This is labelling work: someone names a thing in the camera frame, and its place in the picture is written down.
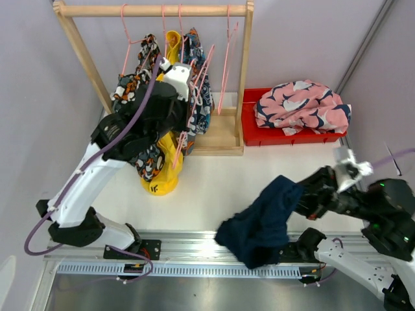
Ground slotted cable duct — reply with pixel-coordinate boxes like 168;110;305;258
56;262;316;279

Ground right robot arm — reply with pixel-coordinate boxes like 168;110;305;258
296;166;414;310

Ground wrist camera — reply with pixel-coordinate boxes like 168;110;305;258
160;57;193;102
333;146;374;193

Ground navy blue shorts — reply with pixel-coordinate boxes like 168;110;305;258
215;175;304;270

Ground yellow shorts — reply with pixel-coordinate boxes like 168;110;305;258
141;30;184;196

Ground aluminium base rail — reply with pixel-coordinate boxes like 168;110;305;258
43;230;391;268

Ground wooden clothes rack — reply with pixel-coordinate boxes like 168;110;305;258
53;1;254;156

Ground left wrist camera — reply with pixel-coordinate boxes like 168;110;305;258
160;57;193;102

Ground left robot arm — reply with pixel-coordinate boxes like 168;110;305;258
36;80;189;259

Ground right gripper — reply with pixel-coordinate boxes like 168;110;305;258
268;163;379;220

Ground black orange camouflage shorts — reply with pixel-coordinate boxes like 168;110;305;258
110;34;165;182

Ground red plastic tray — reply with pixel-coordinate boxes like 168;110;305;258
241;88;347;146

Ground pink wire hanger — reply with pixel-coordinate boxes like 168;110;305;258
161;4;169;58
217;5;239;115
172;44;215;169
121;3;147;76
178;3;185;63

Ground pink whale print shorts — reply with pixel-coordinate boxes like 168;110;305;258
253;80;351;136

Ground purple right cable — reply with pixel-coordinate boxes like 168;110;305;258
371;147;415;169

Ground blue orange patterned shorts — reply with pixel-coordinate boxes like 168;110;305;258
181;27;214;156

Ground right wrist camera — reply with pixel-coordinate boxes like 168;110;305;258
333;146;374;193

